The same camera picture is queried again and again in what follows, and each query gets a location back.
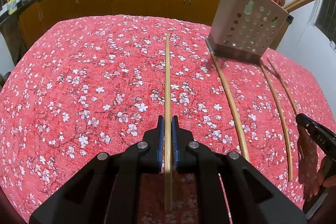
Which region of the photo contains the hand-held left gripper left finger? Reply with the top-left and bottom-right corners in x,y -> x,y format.
29,116 -> 165,224

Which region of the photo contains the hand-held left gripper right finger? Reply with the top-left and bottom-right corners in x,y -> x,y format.
171,116 -> 307,224

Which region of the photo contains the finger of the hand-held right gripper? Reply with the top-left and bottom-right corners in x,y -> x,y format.
297,113 -> 321,134
297,131 -> 319,185

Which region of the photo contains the beige perforated chopstick holder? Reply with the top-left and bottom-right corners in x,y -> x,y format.
205,0 -> 294,65

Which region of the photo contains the person's right hand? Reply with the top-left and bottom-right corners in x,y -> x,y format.
316,154 -> 336,189

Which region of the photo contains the red floral tablecloth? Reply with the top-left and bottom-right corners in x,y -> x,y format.
0,14 -> 331,224

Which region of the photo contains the large barred window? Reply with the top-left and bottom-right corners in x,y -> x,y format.
314,0 -> 336,43

